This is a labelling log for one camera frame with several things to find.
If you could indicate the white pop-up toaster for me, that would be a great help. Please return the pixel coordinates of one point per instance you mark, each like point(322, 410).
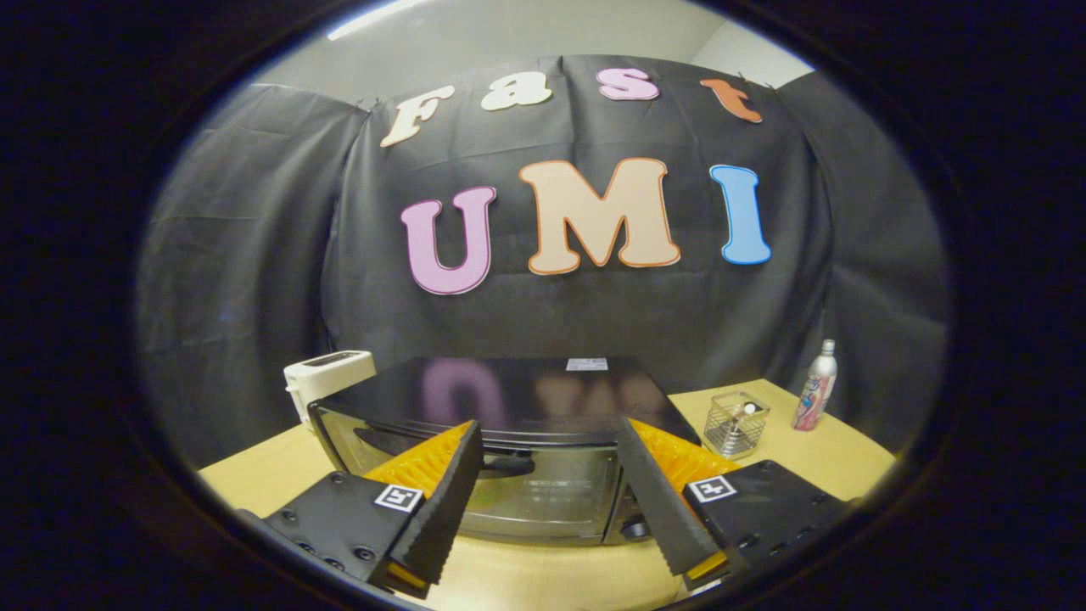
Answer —
point(327, 373)

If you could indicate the silver pink bottle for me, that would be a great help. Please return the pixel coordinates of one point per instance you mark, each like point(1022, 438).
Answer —
point(816, 386)

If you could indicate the black backdrop cloth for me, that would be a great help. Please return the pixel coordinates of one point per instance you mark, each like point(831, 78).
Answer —
point(254, 255)

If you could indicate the small beige-tipped stick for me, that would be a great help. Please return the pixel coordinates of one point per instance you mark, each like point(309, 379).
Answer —
point(747, 410)

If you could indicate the black toaster oven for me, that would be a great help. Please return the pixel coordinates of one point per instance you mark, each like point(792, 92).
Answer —
point(543, 399)

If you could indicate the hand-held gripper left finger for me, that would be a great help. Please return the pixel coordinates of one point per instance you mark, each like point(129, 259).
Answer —
point(445, 505)

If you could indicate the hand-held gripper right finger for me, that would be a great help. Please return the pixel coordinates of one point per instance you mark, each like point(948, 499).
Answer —
point(662, 505)

